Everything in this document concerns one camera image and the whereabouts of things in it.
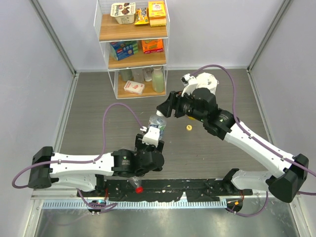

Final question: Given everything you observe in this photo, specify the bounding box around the orange cracker box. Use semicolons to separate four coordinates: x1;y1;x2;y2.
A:
141;39;163;54

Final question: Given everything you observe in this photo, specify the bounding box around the gold bottle cap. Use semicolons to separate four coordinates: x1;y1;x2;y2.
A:
186;125;193;131

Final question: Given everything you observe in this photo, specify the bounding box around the blue white bottle cap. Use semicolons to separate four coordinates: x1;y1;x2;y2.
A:
156;111;164;117

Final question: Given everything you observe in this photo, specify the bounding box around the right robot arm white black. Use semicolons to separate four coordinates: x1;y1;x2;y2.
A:
157;88;309;203

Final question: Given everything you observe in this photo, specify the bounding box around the yellow orange box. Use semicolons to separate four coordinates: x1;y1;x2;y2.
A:
148;0;166;27

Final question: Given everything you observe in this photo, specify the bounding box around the white wire shelf rack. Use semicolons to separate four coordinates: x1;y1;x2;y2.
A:
93;0;170;99

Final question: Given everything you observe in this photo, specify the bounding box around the small white cup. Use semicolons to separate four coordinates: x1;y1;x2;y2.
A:
143;67;153;81

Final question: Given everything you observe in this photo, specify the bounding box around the clear bottle red label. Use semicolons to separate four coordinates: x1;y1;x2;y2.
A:
128;176;144;194

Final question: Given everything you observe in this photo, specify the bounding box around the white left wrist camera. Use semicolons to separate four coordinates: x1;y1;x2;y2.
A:
140;126;160;147

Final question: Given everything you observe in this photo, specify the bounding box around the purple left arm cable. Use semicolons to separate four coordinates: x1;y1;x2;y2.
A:
11;103;146;190

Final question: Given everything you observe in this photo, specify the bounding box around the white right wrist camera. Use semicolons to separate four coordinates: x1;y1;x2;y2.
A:
181;74;198;97

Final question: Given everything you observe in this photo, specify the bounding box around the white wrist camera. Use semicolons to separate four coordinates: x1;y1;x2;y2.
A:
181;74;198;97
140;126;160;147

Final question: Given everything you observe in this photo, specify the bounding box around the yellow snack packet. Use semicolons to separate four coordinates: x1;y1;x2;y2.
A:
134;7;150;25

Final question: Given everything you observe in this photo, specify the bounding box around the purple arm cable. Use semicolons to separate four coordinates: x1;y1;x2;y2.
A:
191;64;316;218
11;103;146;190

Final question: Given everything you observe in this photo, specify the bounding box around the white slotted cable duct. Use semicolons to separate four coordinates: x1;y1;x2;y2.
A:
42;199;227;209

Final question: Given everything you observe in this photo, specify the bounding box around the pale green bottle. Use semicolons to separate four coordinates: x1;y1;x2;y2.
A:
152;66;164;93

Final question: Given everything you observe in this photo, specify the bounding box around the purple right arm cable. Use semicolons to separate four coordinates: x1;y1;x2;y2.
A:
191;64;316;218

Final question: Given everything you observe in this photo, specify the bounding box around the frosted green jar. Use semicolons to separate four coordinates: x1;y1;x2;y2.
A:
120;69;133;81

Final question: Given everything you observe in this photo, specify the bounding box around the white pink soap box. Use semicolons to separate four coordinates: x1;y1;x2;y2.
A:
123;80;145;95

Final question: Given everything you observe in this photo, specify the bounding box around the white yogurt tub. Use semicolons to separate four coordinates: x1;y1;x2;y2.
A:
110;2;136;25

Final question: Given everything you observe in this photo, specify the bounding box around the crumpled white paper bag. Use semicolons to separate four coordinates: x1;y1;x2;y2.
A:
196;73;219;94

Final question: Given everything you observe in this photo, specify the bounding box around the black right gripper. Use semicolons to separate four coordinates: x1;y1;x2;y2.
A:
157;88;206;123

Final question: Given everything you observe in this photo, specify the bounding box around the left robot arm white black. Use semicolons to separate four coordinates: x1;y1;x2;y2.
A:
27;134;164;197

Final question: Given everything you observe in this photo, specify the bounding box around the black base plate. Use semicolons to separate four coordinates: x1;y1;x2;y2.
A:
82;179;253;202

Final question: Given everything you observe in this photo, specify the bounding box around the clear bottle blue white label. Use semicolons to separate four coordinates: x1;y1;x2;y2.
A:
149;113;167;140

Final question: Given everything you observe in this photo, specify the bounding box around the clear plastic cup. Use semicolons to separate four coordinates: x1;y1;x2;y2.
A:
131;68;144;83

